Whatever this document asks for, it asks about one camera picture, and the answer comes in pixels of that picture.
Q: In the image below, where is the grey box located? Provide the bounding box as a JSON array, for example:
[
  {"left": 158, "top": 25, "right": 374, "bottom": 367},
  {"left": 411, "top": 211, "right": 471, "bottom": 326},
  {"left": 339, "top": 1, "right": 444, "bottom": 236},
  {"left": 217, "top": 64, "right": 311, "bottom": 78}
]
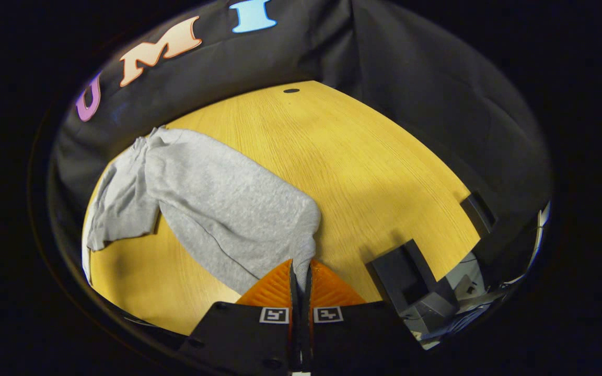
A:
[{"left": 411, "top": 277, "right": 461, "bottom": 335}]

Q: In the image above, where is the black backdrop cloth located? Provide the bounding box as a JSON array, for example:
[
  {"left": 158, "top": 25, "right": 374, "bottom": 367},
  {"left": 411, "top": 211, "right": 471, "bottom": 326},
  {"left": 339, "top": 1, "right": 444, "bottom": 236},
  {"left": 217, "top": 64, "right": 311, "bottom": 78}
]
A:
[{"left": 50, "top": 0, "right": 552, "bottom": 293}]

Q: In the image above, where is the grey zip-neck sweatshirt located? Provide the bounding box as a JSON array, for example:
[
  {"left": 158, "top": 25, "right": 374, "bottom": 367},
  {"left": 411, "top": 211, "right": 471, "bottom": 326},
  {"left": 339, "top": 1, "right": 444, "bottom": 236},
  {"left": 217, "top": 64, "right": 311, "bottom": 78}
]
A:
[{"left": 86, "top": 125, "right": 322, "bottom": 296}]

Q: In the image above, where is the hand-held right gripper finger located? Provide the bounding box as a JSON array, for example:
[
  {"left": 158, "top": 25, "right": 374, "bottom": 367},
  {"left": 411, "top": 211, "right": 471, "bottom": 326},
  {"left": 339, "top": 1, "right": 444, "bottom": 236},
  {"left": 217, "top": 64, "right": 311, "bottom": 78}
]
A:
[
  {"left": 178, "top": 260, "right": 302, "bottom": 376},
  {"left": 301, "top": 260, "right": 427, "bottom": 376}
]

